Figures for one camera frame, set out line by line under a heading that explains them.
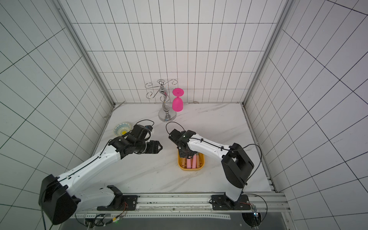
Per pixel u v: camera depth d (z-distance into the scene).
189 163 0.82
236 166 0.45
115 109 1.17
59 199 0.37
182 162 0.83
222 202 0.73
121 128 1.02
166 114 1.11
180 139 0.62
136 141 0.60
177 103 0.95
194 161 0.83
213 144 0.51
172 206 0.73
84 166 0.45
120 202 0.68
